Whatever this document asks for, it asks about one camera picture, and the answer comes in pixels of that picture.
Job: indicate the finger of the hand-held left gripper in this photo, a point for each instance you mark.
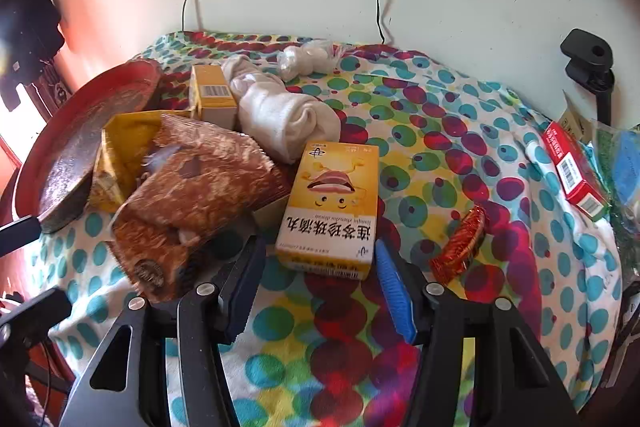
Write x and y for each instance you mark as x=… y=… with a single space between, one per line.
x=20 y=234
x=35 y=314

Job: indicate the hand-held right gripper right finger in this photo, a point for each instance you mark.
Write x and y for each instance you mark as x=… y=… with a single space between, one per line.
x=395 y=297

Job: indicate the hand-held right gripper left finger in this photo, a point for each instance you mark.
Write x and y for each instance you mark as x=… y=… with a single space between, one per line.
x=245 y=292

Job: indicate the red orange candy wrapper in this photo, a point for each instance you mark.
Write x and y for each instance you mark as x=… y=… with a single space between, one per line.
x=460 y=247

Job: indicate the brown snack bag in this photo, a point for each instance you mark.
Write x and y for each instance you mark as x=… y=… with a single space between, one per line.
x=200 y=197

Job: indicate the yellow cartoon face medicine box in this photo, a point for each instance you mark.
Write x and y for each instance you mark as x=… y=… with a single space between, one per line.
x=330 y=207

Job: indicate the red round tray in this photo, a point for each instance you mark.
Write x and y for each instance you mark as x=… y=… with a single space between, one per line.
x=75 y=132

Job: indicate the yellow snack bag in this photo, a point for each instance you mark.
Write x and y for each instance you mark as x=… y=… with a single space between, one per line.
x=117 y=157

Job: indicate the white socks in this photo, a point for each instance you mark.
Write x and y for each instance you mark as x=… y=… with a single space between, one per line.
x=290 y=122

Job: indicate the polka dot blanket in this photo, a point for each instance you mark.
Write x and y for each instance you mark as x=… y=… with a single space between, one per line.
x=450 y=132

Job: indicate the yellow and white medicine box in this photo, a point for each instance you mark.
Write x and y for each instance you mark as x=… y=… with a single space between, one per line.
x=212 y=104

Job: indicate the dark hanging cloth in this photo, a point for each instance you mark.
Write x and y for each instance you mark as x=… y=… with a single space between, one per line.
x=30 y=32

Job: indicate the grey rolled socks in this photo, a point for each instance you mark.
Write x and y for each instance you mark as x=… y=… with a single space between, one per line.
x=247 y=74

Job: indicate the red carton with barcode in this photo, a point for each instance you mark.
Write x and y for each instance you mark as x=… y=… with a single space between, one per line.
x=575 y=172

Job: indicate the clear bag of white balls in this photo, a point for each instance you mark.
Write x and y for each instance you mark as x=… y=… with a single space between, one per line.
x=300 y=59

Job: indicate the brown cardboard piece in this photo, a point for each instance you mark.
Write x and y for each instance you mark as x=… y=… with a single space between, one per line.
x=570 y=122

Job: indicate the green plastic bag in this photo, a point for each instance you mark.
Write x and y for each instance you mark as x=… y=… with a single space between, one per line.
x=607 y=152

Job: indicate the black clamp mount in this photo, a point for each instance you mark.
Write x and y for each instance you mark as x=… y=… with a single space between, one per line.
x=587 y=52

